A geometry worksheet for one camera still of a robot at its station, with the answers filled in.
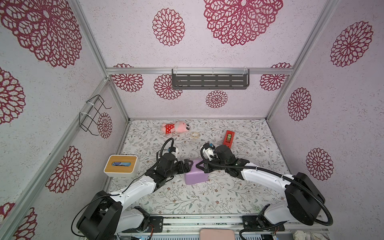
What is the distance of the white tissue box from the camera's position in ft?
2.87

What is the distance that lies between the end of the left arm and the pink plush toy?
361mm

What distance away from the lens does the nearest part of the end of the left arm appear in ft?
2.05

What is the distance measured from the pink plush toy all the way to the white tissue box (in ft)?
0.89

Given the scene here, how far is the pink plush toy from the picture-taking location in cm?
108

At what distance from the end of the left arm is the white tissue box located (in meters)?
0.25
